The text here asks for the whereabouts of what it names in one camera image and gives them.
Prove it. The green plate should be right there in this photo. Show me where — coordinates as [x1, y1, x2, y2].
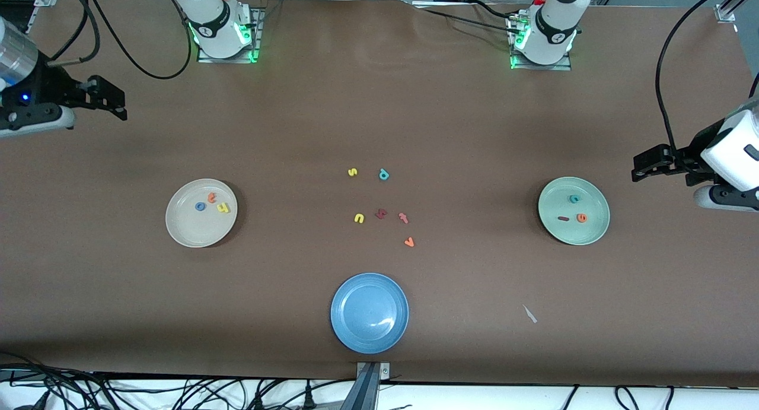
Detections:
[538, 176, 611, 246]

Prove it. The beige brown plate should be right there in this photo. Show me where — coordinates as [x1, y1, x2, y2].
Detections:
[165, 179, 238, 248]

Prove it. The brown table cover sheet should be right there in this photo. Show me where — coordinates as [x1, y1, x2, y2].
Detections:
[0, 0, 759, 388]

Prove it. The blue plate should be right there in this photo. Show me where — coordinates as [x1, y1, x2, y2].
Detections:
[330, 272, 410, 355]

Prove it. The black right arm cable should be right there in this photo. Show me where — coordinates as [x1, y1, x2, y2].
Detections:
[47, 0, 192, 80]

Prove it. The black floor cable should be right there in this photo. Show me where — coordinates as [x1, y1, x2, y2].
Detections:
[0, 352, 119, 410]
[614, 385, 642, 410]

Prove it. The black cable on table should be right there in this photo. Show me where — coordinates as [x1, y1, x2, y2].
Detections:
[415, 0, 522, 37]

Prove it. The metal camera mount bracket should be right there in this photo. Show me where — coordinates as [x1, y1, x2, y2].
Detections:
[355, 361, 391, 410]

